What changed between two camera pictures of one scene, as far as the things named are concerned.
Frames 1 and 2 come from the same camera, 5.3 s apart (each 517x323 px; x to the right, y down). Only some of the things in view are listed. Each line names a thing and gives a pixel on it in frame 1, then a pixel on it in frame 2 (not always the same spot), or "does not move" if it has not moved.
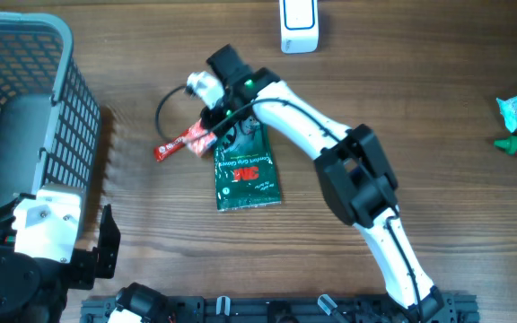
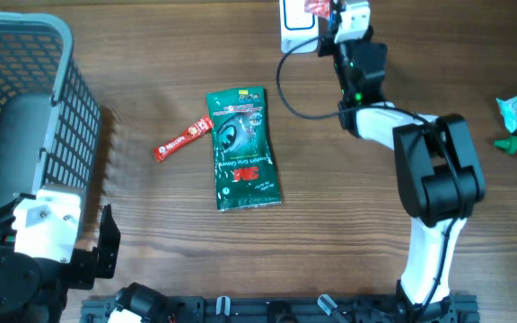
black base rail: [455, 308] does not move
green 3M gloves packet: [246, 171] does not move
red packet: [198, 139] to [318, 7]
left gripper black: [88, 263] does not move
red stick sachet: [162, 151] does not move
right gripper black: [210, 117] to [323, 43]
